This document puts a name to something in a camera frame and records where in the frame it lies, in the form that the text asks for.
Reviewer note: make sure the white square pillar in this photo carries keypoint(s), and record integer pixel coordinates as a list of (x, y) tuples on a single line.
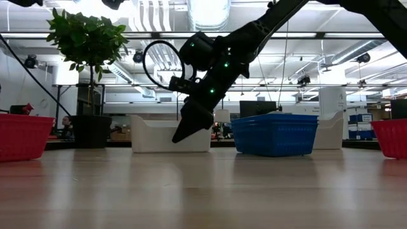
[(332, 98)]

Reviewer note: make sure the white lamp shade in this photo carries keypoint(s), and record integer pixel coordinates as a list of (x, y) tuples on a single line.
[(222, 116)]

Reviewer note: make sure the red slotted plastic basket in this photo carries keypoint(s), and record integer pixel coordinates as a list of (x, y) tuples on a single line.
[(392, 138), (22, 136)]

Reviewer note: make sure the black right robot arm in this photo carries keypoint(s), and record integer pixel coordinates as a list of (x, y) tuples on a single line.
[(273, 22)]

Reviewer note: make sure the black plant pot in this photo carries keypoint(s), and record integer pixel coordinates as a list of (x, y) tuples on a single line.
[(91, 132)]

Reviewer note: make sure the brown cardboard box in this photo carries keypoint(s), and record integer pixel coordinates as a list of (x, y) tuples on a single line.
[(121, 133)]

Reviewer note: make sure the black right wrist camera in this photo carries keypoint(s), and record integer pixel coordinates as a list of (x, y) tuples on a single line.
[(181, 85)]

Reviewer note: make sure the black metal shelf frame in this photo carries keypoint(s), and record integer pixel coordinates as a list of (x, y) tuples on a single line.
[(58, 101)]

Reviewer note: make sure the silver ceiling air duct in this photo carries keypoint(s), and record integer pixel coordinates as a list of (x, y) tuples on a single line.
[(208, 16)]

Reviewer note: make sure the person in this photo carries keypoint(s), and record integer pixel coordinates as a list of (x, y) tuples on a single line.
[(66, 122)]

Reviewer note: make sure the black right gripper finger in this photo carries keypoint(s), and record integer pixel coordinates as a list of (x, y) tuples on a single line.
[(194, 121)]

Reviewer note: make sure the green leafy indoor tree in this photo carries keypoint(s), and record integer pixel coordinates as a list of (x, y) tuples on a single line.
[(86, 38)]

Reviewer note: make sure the blue storage crate stack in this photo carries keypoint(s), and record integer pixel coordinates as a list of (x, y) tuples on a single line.
[(360, 125)]

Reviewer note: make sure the black computer monitor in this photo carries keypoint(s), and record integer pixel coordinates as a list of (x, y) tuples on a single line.
[(399, 109), (257, 109)]

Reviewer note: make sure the black ceiling spotlight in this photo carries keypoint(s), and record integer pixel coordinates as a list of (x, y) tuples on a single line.
[(30, 62), (138, 57), (304, 80), (363, 58)]

